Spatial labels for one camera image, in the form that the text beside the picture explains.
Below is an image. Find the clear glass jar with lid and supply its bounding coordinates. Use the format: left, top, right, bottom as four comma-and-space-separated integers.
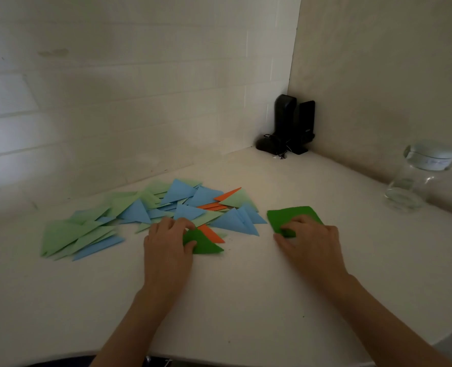
383, 140, 452, 213

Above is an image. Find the person's left forearm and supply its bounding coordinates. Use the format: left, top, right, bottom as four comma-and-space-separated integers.
90, 281, 184, 367

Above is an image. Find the short black speaker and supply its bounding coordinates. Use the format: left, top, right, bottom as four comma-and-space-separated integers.
290, 100, 316, 155

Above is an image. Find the person's right hand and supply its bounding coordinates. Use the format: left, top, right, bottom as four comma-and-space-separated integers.
273, 215, 350, 289

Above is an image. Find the black rounded device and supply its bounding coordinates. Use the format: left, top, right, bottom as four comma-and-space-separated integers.
255, 135, 279, 155

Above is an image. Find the black cable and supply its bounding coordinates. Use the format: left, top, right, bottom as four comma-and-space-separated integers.
267, 134, 292, 160

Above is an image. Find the pile of pastel paper triangles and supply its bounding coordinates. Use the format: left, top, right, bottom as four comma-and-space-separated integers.
40, 179, 268, 262

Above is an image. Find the dark green paper triangle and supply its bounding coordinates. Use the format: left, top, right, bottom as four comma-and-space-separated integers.
183, 228, 224, 255

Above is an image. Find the dark green paper square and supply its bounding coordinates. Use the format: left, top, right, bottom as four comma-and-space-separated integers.
267, 206, 324, 238

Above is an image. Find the person's left hand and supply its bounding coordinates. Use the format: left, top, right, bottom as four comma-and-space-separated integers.
143, 217, 197, 295

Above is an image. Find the person's right forearm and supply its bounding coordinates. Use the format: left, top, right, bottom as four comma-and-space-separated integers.
327, 274, 452, 367

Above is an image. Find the tall black speaker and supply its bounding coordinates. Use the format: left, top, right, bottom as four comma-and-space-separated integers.
273, 94, 298, 150

